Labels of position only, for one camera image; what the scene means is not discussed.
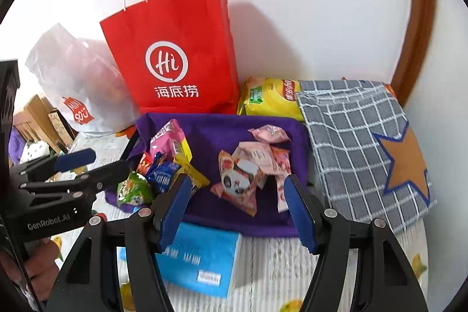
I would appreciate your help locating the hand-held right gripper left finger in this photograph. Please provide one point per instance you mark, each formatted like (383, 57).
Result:
(175, 213)

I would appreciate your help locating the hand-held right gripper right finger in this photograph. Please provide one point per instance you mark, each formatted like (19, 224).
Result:
(299, 213)

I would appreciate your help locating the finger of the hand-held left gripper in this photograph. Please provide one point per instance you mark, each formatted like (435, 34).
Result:
(109, 173)
(73, 158)

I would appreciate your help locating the green snack packet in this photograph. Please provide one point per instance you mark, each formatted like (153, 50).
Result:
(133, 189)

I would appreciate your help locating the red snack packet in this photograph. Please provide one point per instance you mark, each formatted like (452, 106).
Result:
(144, 164)

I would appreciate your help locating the blue snack packet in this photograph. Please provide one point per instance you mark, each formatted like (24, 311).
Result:
(162, 176)

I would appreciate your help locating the yellow snack packet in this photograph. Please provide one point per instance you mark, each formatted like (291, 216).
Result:
(195, 176)

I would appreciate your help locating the pink strawberry snack packet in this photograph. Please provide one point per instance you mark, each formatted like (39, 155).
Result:
(281, 165)

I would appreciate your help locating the panda print snack packet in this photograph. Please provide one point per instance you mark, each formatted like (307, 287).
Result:
(234, 184)

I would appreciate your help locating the pink yellow-edged snack packet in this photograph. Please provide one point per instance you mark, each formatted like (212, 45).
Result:
(166, 140)

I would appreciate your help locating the purple cloth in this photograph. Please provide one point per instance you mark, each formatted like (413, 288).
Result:
(219, 129)

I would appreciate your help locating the person's left hand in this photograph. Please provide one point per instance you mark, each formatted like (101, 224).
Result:
(40, 268)

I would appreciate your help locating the brown framed picture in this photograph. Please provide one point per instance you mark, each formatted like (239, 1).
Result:
(60, 127)

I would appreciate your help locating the blue tissue pack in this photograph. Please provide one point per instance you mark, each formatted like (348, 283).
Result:
(204, 253)

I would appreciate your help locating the fruit print tablecloth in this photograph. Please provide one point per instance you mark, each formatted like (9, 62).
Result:
(274, 271)

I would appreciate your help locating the white plastic shopping bag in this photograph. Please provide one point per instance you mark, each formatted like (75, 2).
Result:
(73, 78)

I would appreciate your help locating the grey checked star cloth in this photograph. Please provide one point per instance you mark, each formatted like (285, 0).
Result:
(340, 136)

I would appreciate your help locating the yellow chips bag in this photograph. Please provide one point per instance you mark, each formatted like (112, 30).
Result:
(270, 96)

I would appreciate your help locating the red paper shopping bag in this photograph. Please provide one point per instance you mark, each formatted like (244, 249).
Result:
(175, 23)

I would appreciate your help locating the brown wooden door frame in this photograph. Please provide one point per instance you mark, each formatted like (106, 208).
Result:
(420, 23)

